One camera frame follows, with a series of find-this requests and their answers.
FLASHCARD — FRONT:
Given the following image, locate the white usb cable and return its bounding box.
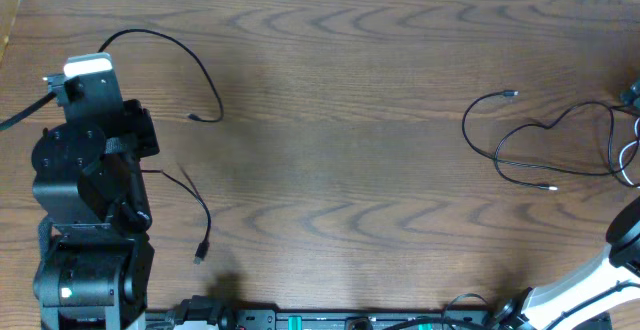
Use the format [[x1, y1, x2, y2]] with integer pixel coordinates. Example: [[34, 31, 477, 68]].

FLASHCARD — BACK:
[[618, 117, 640, 189]]

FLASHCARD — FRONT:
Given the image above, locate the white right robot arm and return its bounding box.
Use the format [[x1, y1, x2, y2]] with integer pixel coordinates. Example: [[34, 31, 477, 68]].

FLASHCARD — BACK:
[[490, 82, 639, 329]]

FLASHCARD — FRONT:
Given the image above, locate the brown cardboard side panel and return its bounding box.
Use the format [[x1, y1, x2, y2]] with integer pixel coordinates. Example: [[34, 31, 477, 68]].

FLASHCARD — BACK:
[[0, 0, 21, 59]]

